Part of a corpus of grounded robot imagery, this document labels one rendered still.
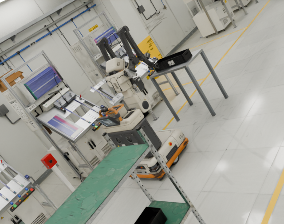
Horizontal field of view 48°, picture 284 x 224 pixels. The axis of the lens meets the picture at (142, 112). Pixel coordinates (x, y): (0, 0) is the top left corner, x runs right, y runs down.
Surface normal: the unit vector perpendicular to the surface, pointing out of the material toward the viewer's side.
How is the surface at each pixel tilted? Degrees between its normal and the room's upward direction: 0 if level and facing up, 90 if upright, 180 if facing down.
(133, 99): 82
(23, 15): 90
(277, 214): 0
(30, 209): 90
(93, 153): 90
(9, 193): 47
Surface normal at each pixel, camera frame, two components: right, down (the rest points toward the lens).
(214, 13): -0.55, 0.59
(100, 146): 0.65, -0.15
